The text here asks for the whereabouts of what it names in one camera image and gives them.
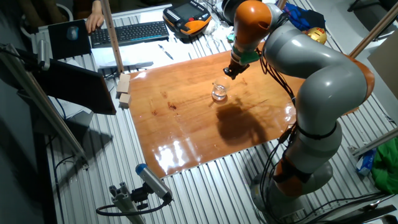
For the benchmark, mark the white paper sheet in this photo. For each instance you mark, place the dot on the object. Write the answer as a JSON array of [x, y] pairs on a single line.
[[136, 54]]

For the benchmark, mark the black camera bracket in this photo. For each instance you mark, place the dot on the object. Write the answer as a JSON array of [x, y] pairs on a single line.
[[140, 194]]

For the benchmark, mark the blue cloth bag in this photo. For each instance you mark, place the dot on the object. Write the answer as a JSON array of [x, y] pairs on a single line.
[[298, 18]]

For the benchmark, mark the metal spoon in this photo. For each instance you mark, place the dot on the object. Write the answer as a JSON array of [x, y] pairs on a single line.
[[370, 205]]

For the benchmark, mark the person's bare forearm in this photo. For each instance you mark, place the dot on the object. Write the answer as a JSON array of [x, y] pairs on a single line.
[[97, 5]]

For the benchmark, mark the grey computer mouse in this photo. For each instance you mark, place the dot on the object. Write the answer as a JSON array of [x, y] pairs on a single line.
[[72, 32]]

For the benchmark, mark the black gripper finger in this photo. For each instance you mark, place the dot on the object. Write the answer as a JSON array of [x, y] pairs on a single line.
[[227, 71], [234, 76]]

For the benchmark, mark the black flat monitor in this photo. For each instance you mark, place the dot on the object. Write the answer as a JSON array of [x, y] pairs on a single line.
[[77, 87]]

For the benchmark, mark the clear glass stirring rod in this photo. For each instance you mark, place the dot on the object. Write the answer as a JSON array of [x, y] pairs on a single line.
[[218, 87]]

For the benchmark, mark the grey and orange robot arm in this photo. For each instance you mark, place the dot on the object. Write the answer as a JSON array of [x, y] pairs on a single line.
[[326, 84]]

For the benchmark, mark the silver camera with blue cap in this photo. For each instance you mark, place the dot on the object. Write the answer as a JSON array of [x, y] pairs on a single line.
[[152, 180]]

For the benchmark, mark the aluminium frame bar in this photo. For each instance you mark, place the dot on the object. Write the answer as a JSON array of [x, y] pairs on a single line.
[[376, 142]]

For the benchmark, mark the glossy wooden board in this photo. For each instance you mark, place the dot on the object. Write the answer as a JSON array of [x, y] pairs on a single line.
[[174, 130]]

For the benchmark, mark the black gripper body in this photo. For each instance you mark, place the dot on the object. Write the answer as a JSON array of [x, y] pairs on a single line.
[[237, 68]]

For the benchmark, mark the black orange teach pendant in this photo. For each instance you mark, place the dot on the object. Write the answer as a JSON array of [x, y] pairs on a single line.
[[186, 12]]

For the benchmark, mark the dark ballpoint pen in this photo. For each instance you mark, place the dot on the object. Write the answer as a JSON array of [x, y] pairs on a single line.
[[165, 52]]

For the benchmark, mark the black computer keyboard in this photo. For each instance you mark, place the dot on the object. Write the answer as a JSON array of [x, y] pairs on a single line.
[[130, 32]]

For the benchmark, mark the black mouse pad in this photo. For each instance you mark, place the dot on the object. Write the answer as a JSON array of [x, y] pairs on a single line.
[[59, 46]]

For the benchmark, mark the green cloth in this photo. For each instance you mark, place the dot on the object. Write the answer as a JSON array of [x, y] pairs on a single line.
[[387, 168]]

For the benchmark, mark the white round bin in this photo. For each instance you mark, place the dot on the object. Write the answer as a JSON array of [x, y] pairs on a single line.
[[71, 12]]

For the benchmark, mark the white tissue wad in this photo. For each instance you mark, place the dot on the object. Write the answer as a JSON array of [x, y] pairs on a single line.
[[217, 31]]

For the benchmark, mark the glass beaker with water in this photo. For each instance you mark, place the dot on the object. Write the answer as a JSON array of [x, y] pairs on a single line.
[[219, 93]]

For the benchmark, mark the person's bare hand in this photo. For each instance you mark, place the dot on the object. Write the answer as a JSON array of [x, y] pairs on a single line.
[[94, 21]]

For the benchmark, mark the blue tissue pack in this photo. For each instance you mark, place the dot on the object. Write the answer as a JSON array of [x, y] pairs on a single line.
[[367, 161]]

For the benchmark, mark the long aluminium frame beam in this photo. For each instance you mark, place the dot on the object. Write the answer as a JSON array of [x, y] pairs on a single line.
[[40, 102]]

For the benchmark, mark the light wooden block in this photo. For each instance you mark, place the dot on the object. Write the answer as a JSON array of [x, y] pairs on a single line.
[[125, 100], [123, 84]]

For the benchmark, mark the short aluminium profile stand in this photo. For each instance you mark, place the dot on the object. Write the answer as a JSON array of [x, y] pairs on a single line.
[[124, 202]]

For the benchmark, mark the black round device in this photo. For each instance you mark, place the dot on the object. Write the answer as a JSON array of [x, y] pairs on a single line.
[[228, 9]]

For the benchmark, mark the small teal object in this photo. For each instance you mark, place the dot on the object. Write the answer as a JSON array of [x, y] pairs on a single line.
[[230, 38]]

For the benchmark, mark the black flat plate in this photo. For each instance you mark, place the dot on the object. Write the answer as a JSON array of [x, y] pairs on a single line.
[[367, 216]]

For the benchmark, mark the brown cardboard sheet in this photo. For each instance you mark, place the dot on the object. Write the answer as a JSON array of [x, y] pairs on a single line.
[[385, 62]]

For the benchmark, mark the gold piggy bank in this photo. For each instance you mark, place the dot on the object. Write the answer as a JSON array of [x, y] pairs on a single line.
[[317, 35]]

